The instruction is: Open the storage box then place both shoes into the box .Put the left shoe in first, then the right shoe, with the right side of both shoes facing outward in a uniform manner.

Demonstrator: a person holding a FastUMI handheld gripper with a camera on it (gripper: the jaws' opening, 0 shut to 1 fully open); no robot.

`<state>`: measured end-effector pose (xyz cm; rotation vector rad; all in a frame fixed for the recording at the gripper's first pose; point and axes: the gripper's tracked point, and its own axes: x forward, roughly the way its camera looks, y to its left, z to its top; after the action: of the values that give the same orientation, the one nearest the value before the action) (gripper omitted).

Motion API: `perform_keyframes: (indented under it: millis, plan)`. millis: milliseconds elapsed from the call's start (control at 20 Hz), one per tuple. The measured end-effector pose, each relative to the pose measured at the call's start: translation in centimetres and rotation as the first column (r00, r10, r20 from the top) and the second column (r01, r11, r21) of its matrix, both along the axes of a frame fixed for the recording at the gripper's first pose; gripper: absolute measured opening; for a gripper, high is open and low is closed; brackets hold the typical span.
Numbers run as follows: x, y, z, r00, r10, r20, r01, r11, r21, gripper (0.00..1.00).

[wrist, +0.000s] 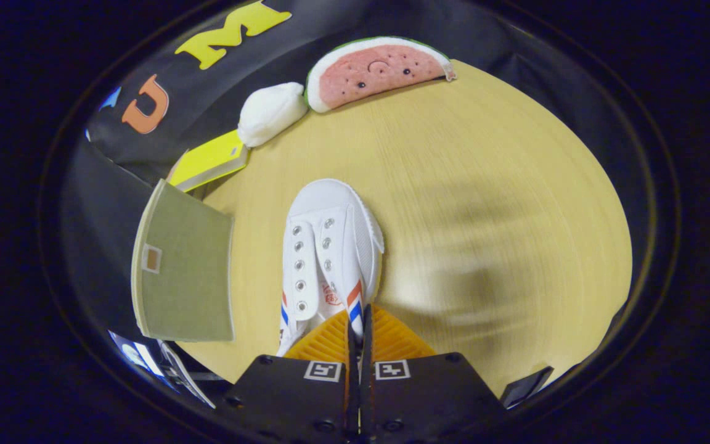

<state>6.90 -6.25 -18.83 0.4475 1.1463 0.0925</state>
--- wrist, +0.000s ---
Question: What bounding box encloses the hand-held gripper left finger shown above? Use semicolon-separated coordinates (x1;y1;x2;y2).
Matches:
216;308;361;444

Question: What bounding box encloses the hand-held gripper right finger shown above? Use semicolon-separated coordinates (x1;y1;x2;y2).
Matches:
361;306;507;444

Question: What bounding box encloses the white canvas shoe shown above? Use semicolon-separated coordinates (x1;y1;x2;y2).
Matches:
276;178;385;357

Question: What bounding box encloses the translucent pale green storage box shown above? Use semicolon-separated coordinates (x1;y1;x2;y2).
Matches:
131;179;235;343

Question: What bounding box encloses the black flat object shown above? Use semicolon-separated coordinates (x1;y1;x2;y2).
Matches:
501;366;555;408

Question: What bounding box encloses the white framed dark device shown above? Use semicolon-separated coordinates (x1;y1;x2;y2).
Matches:
157;339;216;409

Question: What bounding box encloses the dark blue display screen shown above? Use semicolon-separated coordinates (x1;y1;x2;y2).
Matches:
107;330;161;378

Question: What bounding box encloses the yellow book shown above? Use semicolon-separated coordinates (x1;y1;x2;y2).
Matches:
169;129;250;193

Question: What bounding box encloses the white plush toy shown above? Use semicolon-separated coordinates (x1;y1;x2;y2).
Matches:
237;82;309;148

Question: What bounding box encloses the watermelon slice plush toy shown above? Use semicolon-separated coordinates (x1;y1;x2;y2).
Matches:
304;36;456;114

